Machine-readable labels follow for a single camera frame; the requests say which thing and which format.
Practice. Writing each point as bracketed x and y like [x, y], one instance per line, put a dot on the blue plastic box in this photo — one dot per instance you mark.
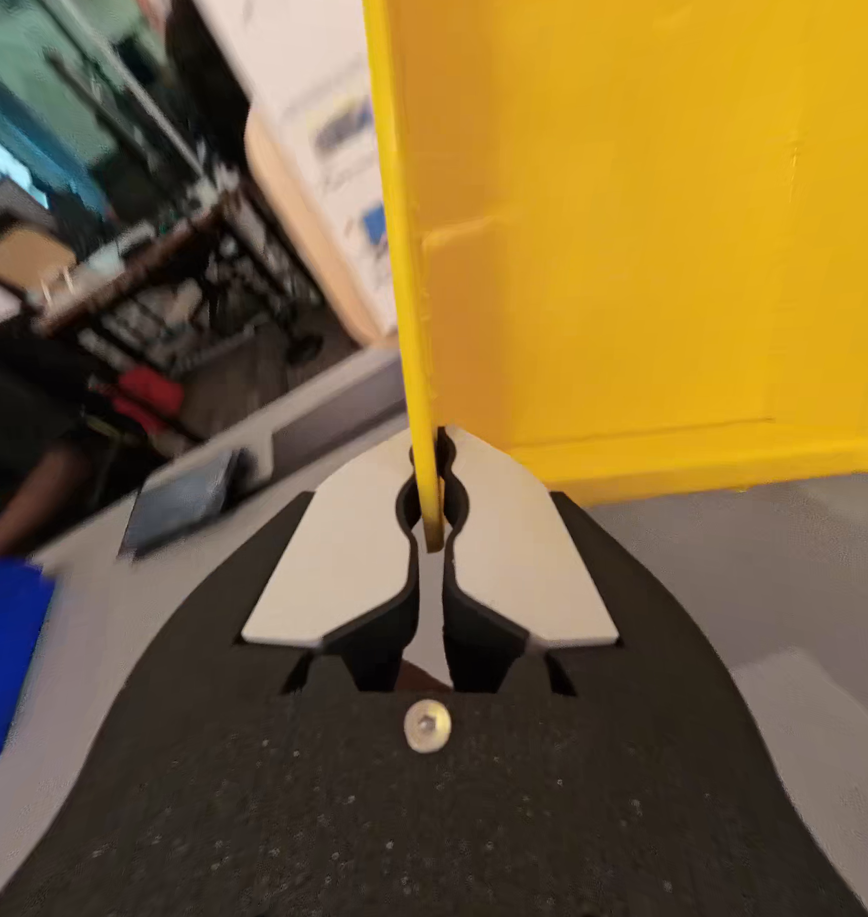
[4, 659]

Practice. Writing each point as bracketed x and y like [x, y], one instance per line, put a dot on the red bag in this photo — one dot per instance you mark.
[151, 390]

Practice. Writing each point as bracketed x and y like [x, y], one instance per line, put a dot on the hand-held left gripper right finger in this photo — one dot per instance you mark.
[534, 566]

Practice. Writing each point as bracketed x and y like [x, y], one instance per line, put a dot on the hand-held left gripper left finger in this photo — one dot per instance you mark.
[333, 566]

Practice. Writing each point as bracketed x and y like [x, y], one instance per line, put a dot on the yellow plastic box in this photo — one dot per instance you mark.
[620, 215]

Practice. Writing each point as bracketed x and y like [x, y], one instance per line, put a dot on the wooden board with instruction poster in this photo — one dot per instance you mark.
[312, 71]

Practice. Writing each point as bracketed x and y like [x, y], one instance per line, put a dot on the cluttered work table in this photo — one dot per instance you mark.
[118, 276]

